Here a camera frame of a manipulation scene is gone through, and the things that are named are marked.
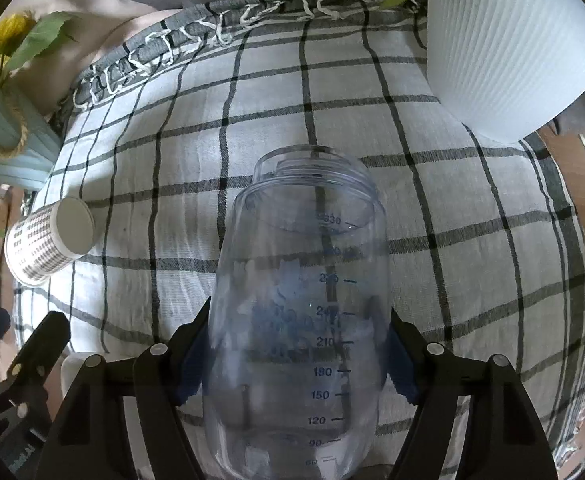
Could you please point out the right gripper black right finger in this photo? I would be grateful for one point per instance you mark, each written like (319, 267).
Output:
(504, 437)

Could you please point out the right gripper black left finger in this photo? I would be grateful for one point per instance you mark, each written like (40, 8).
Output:
(118, 416)

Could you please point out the clear plastic measuring bottle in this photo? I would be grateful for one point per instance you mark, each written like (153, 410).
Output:
(299, 321)

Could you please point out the white patterned paper cup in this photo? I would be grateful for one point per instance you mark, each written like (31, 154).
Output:
(48, 240)

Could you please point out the checkered grey white tablecloth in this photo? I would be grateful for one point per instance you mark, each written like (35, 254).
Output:
(486, 253)

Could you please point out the light blue flower vase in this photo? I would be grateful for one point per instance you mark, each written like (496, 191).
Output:
(29, 147)

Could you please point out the yellow sunflower bouquet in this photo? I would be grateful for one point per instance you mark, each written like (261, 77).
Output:
(24, 37)

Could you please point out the beige curtain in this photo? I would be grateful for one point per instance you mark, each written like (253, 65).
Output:
(96, 27)

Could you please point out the white ribbed plant pot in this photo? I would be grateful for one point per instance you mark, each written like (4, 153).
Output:
(505, 68)

